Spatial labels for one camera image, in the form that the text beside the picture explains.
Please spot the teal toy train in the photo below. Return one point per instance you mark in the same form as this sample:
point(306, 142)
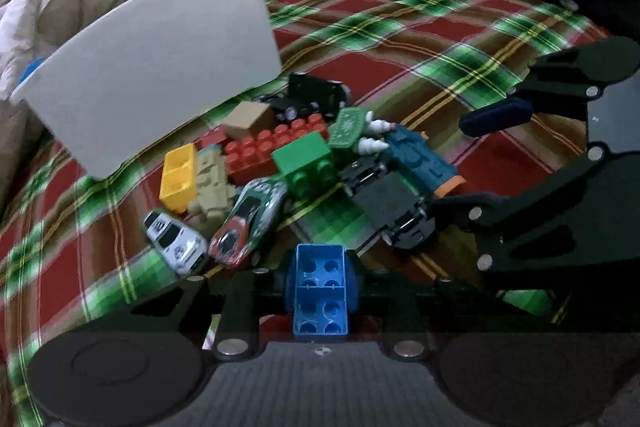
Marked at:
point(409, 153)

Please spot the tan toy robot figure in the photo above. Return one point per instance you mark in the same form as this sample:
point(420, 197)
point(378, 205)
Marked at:
point(214, 193)

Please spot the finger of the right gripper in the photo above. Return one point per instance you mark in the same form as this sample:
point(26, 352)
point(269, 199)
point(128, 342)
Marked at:
point(477, 214)
point(502, 115)

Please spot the black toy vehicle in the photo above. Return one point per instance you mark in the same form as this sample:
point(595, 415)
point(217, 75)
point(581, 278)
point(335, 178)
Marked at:
point(306, 95)

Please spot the white toy car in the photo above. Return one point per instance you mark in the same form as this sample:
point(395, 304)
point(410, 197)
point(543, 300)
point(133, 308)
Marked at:
point(183, 248)

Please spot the brown cardboard cube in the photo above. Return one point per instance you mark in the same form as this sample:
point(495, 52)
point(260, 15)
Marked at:
point(247, 119)

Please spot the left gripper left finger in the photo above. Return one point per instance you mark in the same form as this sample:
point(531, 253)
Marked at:
point(239, 304)

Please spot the red building block plate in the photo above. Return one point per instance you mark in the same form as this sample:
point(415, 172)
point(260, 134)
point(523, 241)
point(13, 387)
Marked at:
point(250, 158)

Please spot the white toy figure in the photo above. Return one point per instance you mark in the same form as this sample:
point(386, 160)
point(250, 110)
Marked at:
point(371, 140)

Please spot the blue building block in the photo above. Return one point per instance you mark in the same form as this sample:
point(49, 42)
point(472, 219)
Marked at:
point(320, 293)

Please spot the white plastic storage bin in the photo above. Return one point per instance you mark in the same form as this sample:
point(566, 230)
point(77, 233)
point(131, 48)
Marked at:
point(145, 69)

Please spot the green patterned toy card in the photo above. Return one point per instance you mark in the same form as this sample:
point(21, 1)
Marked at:
point(347, 128)

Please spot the black toy car upside down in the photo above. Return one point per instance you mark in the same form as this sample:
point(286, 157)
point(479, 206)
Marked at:
point(394, 210)

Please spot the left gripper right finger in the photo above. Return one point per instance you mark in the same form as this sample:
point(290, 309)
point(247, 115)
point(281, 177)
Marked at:
point(385, 309)

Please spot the yellow building block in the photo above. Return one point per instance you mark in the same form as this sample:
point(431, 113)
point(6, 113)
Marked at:
point(177, 186)

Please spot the green building block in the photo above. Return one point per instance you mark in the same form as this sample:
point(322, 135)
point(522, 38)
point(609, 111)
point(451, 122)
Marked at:
point(307, 166)

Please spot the red grey toy car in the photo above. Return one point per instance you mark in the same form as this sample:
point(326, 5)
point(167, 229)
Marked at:
point(249, 220)

